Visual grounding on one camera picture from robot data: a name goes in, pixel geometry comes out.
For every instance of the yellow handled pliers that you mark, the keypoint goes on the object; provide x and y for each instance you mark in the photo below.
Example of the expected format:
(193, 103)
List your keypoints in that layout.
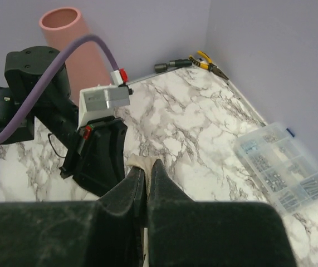
(209, 65)

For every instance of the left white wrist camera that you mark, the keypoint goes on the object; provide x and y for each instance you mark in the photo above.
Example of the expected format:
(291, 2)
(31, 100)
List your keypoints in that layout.
(100, 101)

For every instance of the beige printed ribbon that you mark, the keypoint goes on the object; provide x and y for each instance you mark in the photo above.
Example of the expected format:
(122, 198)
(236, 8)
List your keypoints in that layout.
(145, 163)

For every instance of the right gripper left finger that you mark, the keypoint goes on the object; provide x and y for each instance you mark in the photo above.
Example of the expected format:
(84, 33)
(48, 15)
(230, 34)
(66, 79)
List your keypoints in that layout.
(105, 232)

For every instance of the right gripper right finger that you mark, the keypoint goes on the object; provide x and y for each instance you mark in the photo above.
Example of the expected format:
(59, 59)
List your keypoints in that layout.
(184, 232)

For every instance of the black yellow tool at edge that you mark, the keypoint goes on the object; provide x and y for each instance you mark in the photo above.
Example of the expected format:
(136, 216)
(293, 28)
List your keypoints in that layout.
(180, 63)

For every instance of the clear plastic organizer box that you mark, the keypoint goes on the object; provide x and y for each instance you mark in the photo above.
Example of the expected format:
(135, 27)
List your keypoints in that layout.
(281, 167)

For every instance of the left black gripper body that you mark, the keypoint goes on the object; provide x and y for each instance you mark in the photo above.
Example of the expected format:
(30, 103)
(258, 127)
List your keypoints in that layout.
(95, 161)

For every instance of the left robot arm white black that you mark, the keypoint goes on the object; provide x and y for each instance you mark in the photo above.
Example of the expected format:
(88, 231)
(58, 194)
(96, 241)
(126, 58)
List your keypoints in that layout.
(54, 107)

